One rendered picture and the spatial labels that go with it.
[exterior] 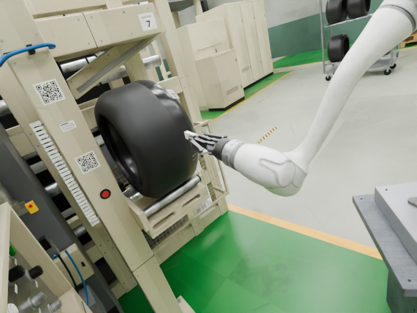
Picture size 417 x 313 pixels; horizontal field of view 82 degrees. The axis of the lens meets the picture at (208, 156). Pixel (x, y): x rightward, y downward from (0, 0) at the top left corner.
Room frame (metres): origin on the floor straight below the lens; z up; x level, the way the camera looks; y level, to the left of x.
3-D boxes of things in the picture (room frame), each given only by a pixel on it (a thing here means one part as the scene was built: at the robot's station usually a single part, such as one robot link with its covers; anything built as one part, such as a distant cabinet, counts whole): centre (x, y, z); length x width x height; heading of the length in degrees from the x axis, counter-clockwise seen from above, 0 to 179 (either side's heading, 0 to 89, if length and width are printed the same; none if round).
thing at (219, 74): (6.05, -0.84, 0.62); 0.90 x 0.56 x 1.25; 132
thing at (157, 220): (1.02, 0.23, 0.83); 0.36 x 0.09 x 0.06; 123
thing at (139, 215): (1.04, 0.46, 0.90); 0.40 x 0.03 x 0.10; 33
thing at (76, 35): (1.46, 0.37, 1.71); 0.61 x 0.25 x 0.15; 123
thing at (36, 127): (0.91, 0.57, 1.19); 0.05 x 0.04 x 0.48; 33
